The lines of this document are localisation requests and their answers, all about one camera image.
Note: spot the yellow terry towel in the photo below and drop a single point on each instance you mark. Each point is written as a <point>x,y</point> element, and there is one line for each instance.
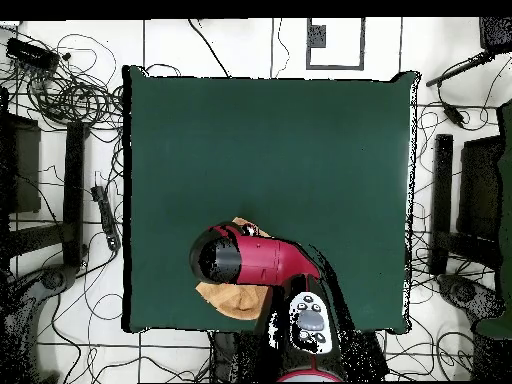
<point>236,304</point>

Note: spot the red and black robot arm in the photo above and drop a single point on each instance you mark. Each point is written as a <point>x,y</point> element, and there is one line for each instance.
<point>260,260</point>

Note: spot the black flat box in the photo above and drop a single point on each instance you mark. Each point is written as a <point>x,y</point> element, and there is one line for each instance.
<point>480,188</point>
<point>24,168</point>

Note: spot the dark green table cloth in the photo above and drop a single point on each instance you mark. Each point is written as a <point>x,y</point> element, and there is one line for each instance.
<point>180,140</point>

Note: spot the black power strip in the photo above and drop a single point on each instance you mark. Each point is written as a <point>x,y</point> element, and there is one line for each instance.
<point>106,216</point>

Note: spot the black stand bar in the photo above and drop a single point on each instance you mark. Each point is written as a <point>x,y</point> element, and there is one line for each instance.
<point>74,192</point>
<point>443,192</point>

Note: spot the dark grey square plate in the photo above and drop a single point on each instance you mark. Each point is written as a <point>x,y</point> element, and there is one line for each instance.
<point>316,36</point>

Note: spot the black power adapter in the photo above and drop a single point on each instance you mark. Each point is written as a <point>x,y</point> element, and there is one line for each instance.
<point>454,114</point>

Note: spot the black network box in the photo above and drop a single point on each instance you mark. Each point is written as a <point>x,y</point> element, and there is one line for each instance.
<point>32,54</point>

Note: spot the black boom pole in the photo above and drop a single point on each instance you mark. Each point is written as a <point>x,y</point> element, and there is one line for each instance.
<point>460,70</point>

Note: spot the dark green hanging cloth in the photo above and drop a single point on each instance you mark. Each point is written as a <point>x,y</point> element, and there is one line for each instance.
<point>507,180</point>

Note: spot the black speckled box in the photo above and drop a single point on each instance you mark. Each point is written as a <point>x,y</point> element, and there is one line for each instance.
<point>496,34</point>

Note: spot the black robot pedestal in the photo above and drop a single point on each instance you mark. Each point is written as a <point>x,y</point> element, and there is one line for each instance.
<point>236,356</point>

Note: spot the grey floor tape frame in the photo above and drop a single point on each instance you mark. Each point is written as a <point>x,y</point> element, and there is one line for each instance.
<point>362,48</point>

